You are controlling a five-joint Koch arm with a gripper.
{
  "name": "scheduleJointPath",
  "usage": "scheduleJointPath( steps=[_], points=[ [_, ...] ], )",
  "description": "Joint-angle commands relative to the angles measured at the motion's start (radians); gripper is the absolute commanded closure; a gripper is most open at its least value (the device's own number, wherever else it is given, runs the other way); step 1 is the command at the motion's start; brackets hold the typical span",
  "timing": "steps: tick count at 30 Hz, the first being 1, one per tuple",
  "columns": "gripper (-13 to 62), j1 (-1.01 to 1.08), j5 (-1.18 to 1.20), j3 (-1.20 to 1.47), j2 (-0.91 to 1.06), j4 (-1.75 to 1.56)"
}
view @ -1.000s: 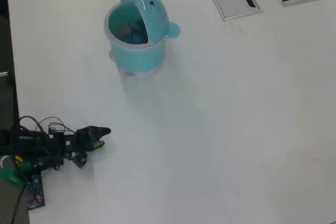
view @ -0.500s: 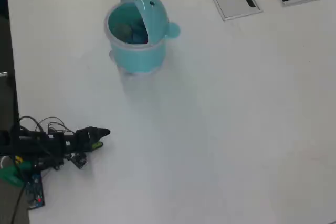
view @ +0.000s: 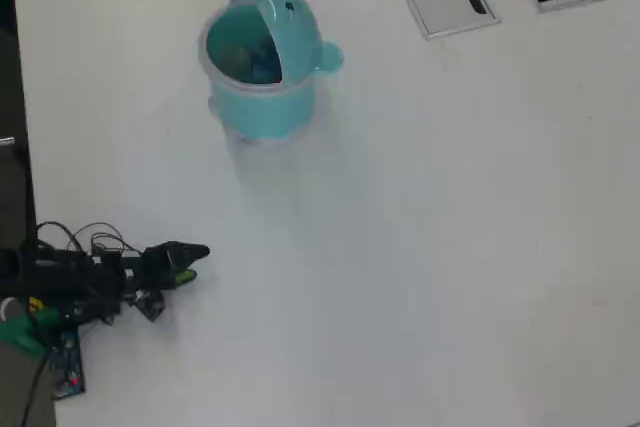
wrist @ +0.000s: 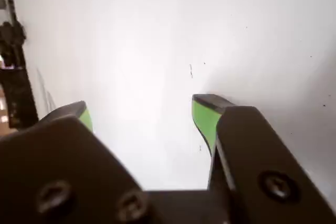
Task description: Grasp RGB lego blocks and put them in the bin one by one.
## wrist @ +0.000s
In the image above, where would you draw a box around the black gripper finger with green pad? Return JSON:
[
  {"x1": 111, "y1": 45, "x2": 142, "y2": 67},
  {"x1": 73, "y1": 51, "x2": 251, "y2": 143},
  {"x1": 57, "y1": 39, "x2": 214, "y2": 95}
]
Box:
[
  {"x1": 192, "y1": 93, "x2": 336, "y2": 224},
  {"x1": 0, "y1": 100, "x2": 153, "y2": 224}
]

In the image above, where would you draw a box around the black table edge trim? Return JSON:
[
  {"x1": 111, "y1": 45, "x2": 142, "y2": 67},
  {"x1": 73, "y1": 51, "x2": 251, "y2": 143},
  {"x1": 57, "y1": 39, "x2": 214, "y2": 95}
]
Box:
[{"x1": 0, "y1": 0, "x2": 40, "y2": 130}]

